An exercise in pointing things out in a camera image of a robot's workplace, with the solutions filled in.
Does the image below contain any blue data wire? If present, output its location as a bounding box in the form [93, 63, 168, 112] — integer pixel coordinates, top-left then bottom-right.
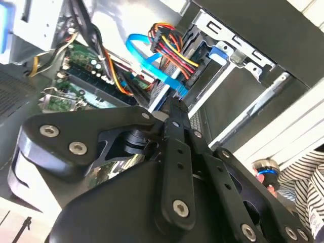
[126, 34, 190, 100]

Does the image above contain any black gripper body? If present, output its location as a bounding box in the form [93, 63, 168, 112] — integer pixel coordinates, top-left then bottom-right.
[48, 161, 313, 243]

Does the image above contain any multicolour power wire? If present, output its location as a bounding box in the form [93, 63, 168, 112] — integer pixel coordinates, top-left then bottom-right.
[148, 22, 201, 76]

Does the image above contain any round black tool blue ring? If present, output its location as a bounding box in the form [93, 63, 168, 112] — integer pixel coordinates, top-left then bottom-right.
[252, 158, 281, 190]

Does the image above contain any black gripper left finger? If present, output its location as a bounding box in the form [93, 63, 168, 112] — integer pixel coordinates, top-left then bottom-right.
[21, 97, 197, 231]

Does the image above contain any person's hand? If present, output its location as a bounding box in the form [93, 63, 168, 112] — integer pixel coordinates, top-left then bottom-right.
[265, 184, 278, 197]

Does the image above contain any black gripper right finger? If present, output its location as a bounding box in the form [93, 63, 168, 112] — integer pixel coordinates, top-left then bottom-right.
[188, 127, 315, 243]

